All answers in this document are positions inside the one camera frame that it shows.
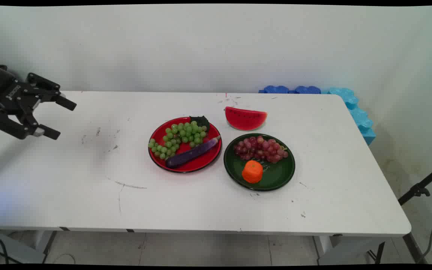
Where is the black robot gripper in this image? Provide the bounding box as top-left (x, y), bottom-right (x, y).
top-left (0, 63), bottom-right (77, 141)

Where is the orange toy tangerine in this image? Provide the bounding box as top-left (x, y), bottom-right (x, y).
top-left (242, 160), bottom-right (264, 184)

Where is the green grape bunch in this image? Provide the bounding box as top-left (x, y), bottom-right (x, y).
top-left (148, 121), bottom-right (207, 160)

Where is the purple toy eggplant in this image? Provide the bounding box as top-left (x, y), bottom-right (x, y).
top-left (165, 135), bottom-right (221, 168)

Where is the dark green leafy toy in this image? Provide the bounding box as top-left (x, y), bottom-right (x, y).
top-left (189, 115), bottom-right (210, 132)

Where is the red round plate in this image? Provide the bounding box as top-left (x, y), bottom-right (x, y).
top-left (148, 117), bottom-right (223, 173)

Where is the red watermelon slice toy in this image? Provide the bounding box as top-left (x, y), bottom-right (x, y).
top-left (225, 106), bottom-right (268, 131)

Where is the red grape bunch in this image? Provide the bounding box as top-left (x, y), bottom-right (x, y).
top-left (233, 136), bottom-right (289, 164)

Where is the dark blue foam piece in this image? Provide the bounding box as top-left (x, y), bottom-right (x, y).
top-left (294, 86), bottom-right (321, 95)
top-left (258, 85), bottom-right (290, 94)

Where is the dark green round plate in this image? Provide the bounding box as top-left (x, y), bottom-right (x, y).
top-left (223, 133), bottom-right (296, 192)

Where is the light blue foam mat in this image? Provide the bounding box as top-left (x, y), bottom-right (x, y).
top-left (321, 87), bottom-right (377, 146)

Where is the black tripod stand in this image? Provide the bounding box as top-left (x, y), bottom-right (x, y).
top-left (398, 163), bottom-right (432, 264)

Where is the white table leg frame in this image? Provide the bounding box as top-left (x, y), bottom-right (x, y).
top-left (313, 234), bottom-right (386, 265)

